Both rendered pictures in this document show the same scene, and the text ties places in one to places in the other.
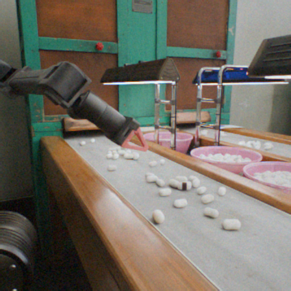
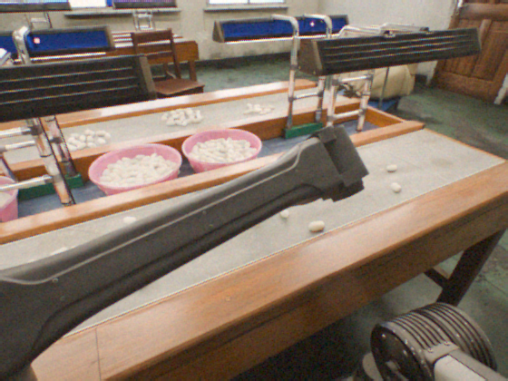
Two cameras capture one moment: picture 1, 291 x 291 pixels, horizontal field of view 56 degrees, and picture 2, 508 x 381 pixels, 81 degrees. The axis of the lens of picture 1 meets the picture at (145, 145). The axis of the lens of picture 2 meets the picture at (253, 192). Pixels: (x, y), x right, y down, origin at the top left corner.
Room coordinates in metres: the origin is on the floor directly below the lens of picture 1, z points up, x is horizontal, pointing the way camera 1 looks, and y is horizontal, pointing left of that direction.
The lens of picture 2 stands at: (0.70, 0.49, 1.21)
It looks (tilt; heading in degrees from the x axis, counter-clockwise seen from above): 35 degrees down; 268
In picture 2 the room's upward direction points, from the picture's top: straight up
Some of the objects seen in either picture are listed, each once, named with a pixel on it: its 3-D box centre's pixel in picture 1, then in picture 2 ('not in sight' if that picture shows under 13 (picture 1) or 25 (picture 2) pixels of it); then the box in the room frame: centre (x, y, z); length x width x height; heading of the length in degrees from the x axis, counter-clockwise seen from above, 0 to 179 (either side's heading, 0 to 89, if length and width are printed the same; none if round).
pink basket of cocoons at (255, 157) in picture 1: (224, 165); (140, 176); (1.03, -0.31, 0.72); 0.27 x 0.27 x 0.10
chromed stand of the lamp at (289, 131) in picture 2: not in sight; (296, 76); (0.48, -0.80, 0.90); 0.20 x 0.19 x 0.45; 26
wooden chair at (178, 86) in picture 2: not in sight; (172, 85); (1.36, -2.37, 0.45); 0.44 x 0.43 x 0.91; 47
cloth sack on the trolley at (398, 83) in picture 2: not in sight; (374, 78); (-0.71, -2.81, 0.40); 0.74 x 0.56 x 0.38; 28
